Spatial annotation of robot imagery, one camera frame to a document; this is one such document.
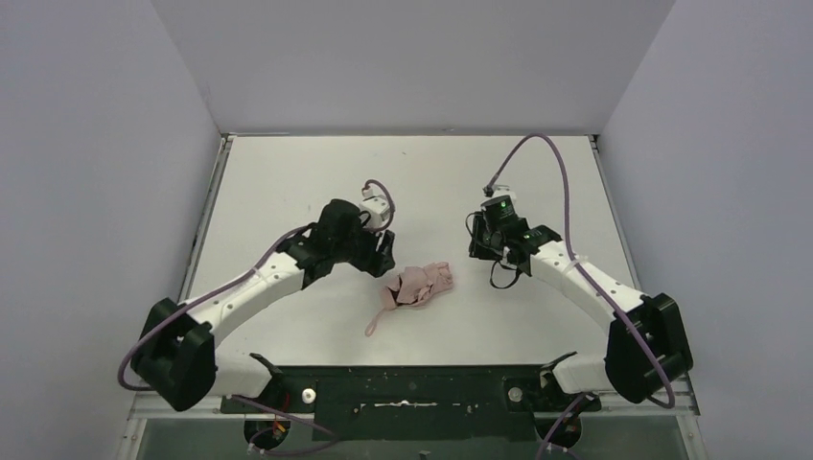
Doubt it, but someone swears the pink folding umbrella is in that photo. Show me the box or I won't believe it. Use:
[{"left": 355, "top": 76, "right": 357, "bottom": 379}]
[{"left": 364, "top": 262, "right": 454, "bottom": 337}]

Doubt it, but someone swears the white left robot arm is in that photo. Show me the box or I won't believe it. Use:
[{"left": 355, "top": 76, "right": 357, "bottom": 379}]
[{"left": 122, "top": 195, "right": 395, "bottom": 411}]

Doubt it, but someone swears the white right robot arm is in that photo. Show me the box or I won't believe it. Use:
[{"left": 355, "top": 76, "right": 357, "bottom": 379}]
[{"left": 467, "top": 195, "right": 694, "bottom": 403}]

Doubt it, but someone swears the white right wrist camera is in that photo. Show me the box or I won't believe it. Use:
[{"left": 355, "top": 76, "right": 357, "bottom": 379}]
[{"left": 483, "top": 184, "right": 517, "bottom": 203}]

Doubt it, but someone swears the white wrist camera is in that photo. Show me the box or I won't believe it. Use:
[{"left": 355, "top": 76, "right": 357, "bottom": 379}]
[
  {"left": 483, "top": 184, "right": 517, "bottom": 203},
  {"left": 359, "top": 196, "right": 392, "bottom": 231}
]

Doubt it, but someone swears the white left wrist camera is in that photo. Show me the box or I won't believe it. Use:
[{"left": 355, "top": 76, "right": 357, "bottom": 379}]
[{"left": 359, "top": 196, "right": 392, "bottom": 231}]

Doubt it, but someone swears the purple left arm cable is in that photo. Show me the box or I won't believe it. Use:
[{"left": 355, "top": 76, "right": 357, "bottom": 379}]
[{"left": 116, "top": 178, "right": 398, "bottom": 457}]

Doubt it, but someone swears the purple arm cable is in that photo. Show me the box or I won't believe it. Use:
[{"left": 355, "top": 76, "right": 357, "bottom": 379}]
[
  {"left": 482, "top": 133, "right": 677, "bottom": 460},
  {"left": 116, "top": 178, "right": 398, "bottom": 457}
]

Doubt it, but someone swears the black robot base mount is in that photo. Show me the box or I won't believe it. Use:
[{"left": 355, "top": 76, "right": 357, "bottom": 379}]
[{"left": 221, "top": 364, "right": 602, "bottom": 451}]

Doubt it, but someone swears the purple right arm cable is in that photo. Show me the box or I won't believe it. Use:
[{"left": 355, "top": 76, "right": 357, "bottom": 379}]
[{"left": 482, "top": 133, "right": 677, "bottom": 460}]

